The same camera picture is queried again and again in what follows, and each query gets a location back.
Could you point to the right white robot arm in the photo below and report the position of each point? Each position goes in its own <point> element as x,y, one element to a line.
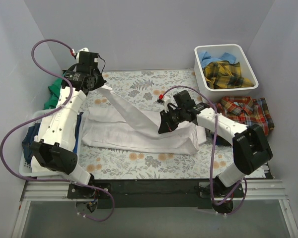
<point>250,146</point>

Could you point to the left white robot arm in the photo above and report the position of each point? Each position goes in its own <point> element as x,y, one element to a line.
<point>55,147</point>

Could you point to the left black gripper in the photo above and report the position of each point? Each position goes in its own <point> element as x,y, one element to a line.
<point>97,81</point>

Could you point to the white folded cloth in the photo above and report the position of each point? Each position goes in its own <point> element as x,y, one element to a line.
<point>41,127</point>

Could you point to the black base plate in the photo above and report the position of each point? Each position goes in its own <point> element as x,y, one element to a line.
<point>153,193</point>

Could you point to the aluminium frame rail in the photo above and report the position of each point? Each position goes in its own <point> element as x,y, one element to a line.
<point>258,189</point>

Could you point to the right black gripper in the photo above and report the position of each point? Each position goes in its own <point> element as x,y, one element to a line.
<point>167,120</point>

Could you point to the white long sleeve shirt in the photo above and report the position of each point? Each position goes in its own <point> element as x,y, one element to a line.
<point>123,126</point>

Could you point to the blue shirt in bin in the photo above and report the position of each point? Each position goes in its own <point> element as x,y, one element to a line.
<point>205,58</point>

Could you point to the red plaid shirt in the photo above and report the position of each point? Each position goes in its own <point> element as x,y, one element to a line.
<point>248,111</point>

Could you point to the green shirt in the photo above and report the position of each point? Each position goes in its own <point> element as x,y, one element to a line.
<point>54,90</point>

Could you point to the floral table cloth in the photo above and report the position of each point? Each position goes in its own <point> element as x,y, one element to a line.
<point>141,88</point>

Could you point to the yellow plaid shirt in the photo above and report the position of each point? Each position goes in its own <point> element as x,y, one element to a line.
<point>223,75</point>

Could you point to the white plastic bin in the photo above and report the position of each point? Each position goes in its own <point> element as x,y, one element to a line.
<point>217,51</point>

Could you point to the dark blue garment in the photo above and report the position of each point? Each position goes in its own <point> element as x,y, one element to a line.
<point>26,143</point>

